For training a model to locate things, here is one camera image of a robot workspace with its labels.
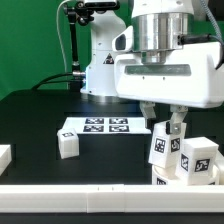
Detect white left fence bar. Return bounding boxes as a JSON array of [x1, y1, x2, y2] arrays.
[[0, 145, 12, 176]]

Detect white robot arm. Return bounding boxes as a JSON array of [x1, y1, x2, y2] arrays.
[[83, 0, 224, 132]]

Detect white front fence bar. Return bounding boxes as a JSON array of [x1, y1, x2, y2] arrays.
[[0, 185, 224, 213]]

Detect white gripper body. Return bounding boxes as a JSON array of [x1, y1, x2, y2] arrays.
[[114, 42, 224, 108]]

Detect black cable bundle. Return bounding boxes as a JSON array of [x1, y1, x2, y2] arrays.
[[31, 73, 86, 91]]

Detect white round stool seat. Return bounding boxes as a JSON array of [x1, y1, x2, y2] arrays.
[[152, 164, 221, 186]]

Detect white marker sheet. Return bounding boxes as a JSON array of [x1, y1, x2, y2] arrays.
[[63, 117, 151, 134]]

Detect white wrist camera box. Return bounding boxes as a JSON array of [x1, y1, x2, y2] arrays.
[[112, 26, 134, 52]]

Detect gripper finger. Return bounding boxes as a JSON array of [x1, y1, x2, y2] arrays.
[[140, 101, 156, 119], [166, 105, 188, 135]]

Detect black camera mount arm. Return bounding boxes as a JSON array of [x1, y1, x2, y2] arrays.
[[64, 1, 93, 79]]

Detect white cable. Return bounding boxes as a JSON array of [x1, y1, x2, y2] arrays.
[[55, 0, 73, 73]]

